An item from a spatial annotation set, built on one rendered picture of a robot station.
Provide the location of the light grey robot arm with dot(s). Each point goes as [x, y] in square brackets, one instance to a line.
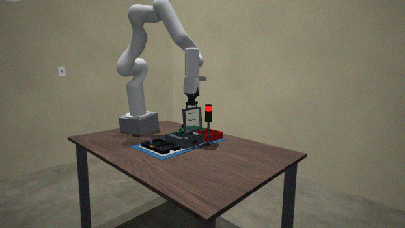
[130, 65]

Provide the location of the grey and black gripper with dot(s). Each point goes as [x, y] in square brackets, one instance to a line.
[191, 88]

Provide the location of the red bin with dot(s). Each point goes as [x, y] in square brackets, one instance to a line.
[214, 135]

